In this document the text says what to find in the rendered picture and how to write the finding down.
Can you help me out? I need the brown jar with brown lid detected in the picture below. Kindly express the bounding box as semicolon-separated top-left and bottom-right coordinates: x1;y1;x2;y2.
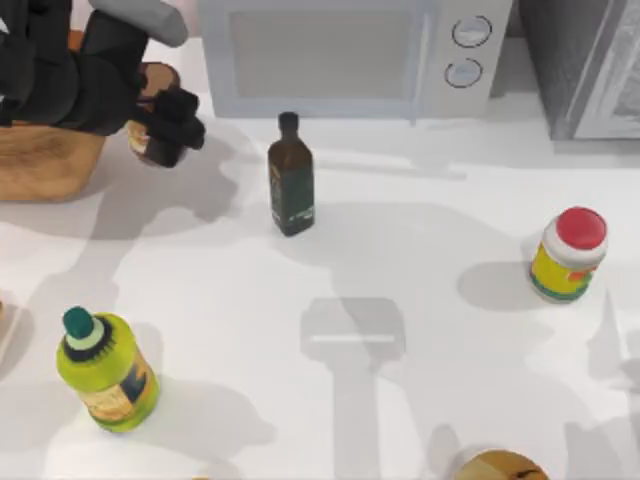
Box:
126;61;182;166

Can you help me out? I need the wooden basket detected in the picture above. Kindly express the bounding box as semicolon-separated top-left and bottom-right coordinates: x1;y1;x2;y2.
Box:
0;29;109;204

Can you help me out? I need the dark green bottle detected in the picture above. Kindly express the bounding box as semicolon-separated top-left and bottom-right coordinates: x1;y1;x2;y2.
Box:
266;111;317;238

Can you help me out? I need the pale microwave oven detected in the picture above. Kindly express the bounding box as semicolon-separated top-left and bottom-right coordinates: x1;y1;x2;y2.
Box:
196;0;514;127

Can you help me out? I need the yellow-green bottle with green cap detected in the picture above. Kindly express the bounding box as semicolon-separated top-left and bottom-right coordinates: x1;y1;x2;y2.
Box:
55;305;162;433

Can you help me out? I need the round microwave knob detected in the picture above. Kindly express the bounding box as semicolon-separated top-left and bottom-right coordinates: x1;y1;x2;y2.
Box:
443;56;485;90
451;14;494;48

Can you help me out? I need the yellow jar with red lid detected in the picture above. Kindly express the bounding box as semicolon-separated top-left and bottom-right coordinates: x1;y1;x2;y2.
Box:
529;205;610;305

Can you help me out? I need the grey cabinet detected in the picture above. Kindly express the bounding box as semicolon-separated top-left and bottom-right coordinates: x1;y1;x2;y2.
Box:
516;0;640;142

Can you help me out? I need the pale microwave door handle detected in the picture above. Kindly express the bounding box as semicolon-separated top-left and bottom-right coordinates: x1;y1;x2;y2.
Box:
408;0;434;127

